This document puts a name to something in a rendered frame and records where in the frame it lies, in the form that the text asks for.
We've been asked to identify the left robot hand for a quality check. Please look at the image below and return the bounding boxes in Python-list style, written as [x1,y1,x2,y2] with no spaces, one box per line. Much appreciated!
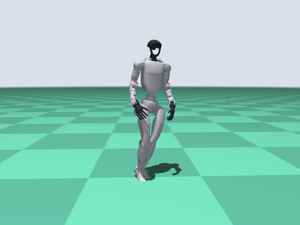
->
[167,101,176,120]

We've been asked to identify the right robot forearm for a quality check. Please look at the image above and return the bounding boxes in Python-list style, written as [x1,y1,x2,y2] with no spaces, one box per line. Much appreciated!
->
[129,82,137,105]

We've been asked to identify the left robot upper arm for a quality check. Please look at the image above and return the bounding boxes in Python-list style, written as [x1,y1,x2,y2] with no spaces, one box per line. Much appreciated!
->
[162,63,171,90]

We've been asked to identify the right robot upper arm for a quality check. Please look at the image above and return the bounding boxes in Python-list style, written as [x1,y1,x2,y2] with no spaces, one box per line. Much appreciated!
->
[131,61,145,89]

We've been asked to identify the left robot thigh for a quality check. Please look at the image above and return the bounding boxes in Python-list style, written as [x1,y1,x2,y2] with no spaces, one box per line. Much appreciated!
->
[150,105,165,146]

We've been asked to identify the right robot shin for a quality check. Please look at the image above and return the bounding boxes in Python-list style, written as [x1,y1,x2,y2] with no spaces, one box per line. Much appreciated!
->
[137,140,149,173]

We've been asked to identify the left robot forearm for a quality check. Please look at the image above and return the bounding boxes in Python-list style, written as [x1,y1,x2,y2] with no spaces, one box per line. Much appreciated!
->
[165,88,176,105]

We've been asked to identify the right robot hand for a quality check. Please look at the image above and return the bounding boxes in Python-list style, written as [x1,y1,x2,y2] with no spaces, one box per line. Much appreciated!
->
[133,99,148,120]

